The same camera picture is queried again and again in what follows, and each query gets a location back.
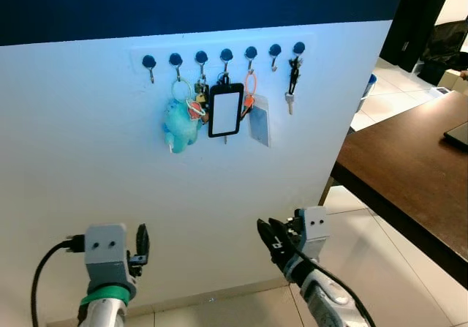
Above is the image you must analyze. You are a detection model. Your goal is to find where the black card holder white card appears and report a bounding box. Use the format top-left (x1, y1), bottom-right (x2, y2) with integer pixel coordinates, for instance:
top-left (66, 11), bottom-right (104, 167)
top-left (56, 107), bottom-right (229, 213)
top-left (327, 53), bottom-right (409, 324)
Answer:
top-left (208, 73), bottom-right (244, 138)

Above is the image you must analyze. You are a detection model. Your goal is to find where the dark brown wooden table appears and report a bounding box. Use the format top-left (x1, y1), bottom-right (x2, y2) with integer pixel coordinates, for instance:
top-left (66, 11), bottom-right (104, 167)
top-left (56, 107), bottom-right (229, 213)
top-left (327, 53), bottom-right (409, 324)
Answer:
top-left (331, 89), bottom-right (468, 287)

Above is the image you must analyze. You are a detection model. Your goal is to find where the black smartphone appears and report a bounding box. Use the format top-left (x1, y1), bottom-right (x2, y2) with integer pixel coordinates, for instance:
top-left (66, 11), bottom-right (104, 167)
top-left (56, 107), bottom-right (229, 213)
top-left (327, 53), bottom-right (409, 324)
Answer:
top-left (442, 121), bottom-right (468, 152)

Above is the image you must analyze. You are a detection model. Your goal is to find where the blue bucket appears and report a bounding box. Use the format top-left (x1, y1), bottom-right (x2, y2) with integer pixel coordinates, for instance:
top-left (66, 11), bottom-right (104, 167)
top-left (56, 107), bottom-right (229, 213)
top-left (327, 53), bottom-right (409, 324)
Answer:
top-left (358, 73), bottom-right (377, 112)

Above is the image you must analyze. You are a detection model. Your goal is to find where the small tan cardboard box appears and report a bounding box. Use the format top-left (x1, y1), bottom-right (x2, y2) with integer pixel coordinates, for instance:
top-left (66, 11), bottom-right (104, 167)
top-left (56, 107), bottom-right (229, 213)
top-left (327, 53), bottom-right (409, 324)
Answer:
top-left (439, 69), bottom-right (468, 94)

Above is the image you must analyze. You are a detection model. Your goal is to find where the black open bag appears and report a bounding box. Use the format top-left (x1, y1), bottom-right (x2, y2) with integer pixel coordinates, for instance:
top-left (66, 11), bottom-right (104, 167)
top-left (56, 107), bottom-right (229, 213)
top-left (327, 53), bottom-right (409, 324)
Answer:
top-left (431, 20), bottom-right (468, 72)

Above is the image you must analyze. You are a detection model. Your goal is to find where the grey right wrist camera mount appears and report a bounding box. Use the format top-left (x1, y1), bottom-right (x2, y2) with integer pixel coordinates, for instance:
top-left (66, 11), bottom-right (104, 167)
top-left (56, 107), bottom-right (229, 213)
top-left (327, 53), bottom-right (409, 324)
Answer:
top-left (294, 206), bottom-right (328, 262)

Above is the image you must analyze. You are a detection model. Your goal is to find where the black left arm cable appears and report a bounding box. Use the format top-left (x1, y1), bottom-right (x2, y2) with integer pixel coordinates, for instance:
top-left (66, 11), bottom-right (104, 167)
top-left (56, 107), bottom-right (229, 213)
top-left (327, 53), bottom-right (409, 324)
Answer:
top-left (31, 236), bottom-right (87, 327)

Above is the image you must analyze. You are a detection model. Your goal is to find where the pink ring keychain white tag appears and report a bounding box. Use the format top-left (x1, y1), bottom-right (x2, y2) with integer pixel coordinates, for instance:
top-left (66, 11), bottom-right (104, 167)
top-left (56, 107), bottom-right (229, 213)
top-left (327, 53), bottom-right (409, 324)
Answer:
top-left (241, 71), bottom-right (271, 149)

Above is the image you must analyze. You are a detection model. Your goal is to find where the teal plush keychain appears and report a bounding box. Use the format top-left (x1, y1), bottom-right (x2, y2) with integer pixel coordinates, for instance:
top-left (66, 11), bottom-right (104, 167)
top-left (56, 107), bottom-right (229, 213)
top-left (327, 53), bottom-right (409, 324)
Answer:
top-left (162, 77), bottom-right (202, 154)

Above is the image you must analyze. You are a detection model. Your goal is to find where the black strap silver key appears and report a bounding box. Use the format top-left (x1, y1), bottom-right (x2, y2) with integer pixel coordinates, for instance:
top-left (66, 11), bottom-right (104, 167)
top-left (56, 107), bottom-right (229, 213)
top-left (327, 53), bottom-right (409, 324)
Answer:
top-left (285, 56), bottom-right (303, 116)

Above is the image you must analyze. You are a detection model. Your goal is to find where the brown figure keychain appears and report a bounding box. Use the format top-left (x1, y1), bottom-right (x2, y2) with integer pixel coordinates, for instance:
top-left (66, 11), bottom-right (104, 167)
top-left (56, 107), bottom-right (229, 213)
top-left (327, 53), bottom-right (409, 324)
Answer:
top-left (192, 78), bottom-right (213, 123)

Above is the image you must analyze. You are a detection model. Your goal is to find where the round blue wall hook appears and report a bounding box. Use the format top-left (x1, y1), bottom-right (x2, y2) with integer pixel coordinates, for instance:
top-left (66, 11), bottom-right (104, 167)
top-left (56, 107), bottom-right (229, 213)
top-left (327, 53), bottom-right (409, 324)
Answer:
top-left (219, 47), bottom-right (235, 75)
top-left (142, 54), bottom-right (158, 84)
top-left (168, 51), bottom-right (184, 80)
top-left (244, 45), bottom-right (259, 73)
top-left (268, 43), bottom-right (283, 72)
top-left (292, 41), bottom-right (307, 64)
top-left (194, 49), bottom-right (210, 79)

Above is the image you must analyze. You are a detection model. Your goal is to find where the white hook rail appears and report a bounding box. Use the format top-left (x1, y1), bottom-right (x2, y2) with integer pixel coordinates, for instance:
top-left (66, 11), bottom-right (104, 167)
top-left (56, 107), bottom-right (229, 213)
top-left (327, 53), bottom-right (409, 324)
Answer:
top-left (130, 33), bottom-right (317, 75)

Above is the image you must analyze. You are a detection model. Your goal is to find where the black wall panel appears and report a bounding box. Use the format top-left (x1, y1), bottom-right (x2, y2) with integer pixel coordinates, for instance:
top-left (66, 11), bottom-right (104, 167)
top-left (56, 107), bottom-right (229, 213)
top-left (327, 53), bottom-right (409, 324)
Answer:
top-left (379, 0), bottom-right (458, 72)

